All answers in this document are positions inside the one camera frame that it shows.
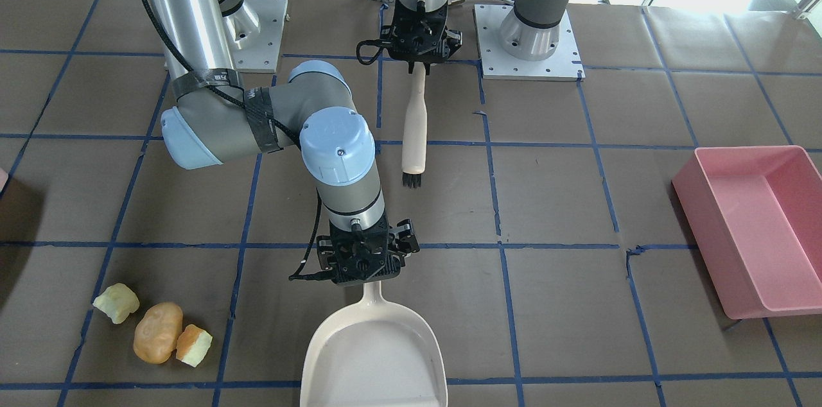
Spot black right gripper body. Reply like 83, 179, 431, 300
316, 217, 420, 285

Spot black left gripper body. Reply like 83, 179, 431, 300
383, 4, 463, 65

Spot beige hand brush black bristles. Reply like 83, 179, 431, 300
401, 63, 428, 189

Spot pink plastic bin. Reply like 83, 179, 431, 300
672, 146, 821, 320

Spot beige plastic dustpan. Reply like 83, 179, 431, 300
299, 282, 448, 406

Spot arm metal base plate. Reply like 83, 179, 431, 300
223, 0, 288, 74
473, 5, 586, 82

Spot orange bread roll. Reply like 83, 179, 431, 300
133, 302, 183, 364

